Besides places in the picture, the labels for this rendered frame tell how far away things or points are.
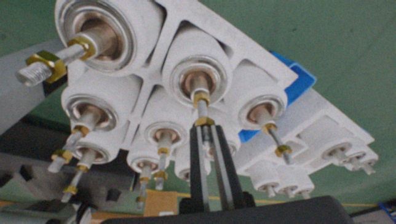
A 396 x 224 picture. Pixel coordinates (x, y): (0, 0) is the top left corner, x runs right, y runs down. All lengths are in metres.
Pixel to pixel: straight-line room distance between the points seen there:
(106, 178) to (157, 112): 0.44
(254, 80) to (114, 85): 0.22
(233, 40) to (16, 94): 0.37
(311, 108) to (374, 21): 0.34
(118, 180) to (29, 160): 0.28
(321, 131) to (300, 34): 0.28
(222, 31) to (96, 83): 0.20
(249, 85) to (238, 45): 0.07
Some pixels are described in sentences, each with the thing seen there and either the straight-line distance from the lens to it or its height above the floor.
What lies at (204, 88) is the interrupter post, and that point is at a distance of 0.15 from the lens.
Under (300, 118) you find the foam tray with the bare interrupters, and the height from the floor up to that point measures 0.16.
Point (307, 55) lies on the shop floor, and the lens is 0.58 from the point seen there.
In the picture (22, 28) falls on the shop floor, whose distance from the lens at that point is 0.60.
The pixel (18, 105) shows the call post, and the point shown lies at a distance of 0.38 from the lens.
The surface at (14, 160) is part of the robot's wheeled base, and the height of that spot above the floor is 0.19.
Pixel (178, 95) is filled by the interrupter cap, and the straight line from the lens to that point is 0.19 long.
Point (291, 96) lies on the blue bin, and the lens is 0.48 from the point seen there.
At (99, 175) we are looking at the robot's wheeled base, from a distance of 0.63.
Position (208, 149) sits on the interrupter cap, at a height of 0.25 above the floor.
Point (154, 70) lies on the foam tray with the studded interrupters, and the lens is 0.26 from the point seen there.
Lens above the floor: 0.41
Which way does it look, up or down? 49 degrees down
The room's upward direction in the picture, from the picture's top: 174 degrees clockwise
